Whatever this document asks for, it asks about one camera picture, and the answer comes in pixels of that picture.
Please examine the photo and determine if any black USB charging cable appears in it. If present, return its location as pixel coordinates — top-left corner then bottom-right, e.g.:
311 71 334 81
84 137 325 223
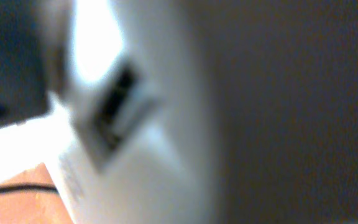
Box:
0 183 58 197

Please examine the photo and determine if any white USB charger plug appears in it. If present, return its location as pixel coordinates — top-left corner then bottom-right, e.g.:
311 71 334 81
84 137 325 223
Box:
37 1 221 223

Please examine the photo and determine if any white power strip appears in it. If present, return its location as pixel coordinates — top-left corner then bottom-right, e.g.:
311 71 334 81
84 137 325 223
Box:
0 92 71 183

